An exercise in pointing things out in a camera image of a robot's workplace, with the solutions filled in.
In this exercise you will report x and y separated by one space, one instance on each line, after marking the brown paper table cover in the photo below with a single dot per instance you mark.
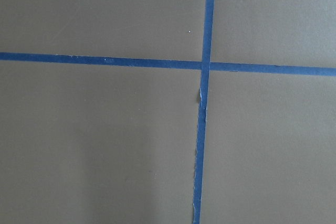
167 111

